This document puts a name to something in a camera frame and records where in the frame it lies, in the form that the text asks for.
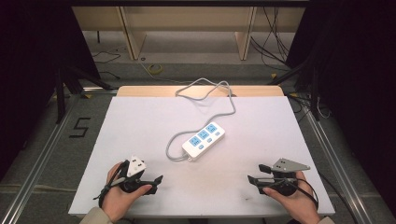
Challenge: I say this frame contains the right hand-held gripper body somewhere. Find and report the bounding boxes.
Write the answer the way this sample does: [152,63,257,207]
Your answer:
[264,158,311,197]

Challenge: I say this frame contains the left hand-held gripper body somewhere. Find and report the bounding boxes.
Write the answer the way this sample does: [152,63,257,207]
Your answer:
[119,155,157,193]

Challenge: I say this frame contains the white power strip blue sockets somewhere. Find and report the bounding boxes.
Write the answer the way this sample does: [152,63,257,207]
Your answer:
[181,121,226,162]

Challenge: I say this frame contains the grey power strip cable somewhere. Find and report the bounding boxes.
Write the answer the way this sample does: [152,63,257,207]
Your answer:
[165,77,236,162]

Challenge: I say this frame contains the person's left hand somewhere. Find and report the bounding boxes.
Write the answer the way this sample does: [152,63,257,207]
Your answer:
[101,161,154,224]

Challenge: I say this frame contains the person's right hand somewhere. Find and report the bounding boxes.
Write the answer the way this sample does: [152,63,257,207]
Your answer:
[271,171,322,224]

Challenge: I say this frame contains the white board table cover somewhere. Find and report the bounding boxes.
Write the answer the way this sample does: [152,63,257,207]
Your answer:
[67,95,336,218]

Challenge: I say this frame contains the wooden table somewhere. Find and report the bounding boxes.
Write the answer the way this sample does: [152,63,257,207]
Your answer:
[116,85,285,98]

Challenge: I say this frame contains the black metal stand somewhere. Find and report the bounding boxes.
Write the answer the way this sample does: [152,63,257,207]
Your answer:
[53,65,114,125]
[266,61,322,122]

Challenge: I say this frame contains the yellow tape roll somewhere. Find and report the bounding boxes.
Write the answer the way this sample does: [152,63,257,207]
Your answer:
[147,63,163,76]

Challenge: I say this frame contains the black curtain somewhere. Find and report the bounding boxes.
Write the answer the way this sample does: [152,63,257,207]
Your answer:
[0,0,101,183]
[285,0,396,202]

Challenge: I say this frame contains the beige wooden shelf unit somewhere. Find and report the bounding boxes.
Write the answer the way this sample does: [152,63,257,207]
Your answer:
[71,6,306,62]

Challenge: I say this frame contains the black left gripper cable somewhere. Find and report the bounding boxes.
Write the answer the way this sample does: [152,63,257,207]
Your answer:
[92,160,130,209]

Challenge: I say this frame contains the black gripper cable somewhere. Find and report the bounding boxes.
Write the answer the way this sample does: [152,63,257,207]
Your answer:
[92,160,130,209]
[293,171,360,224]

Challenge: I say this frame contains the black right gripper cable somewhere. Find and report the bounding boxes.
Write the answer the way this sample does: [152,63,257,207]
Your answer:
[293,171,360,224]

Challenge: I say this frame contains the aluminium floor rail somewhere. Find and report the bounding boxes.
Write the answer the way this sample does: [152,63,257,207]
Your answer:
[302,105,375,224]
[0,92,82,224]

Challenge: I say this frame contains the thin white floor cable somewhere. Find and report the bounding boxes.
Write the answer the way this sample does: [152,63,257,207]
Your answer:
[135,58,195,86]

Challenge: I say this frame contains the thin black floor cable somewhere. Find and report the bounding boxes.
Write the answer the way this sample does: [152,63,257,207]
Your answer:
[91,50,122,80]

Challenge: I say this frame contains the bundle of black cables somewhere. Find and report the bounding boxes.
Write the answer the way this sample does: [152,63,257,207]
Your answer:
[249,6,301,73]

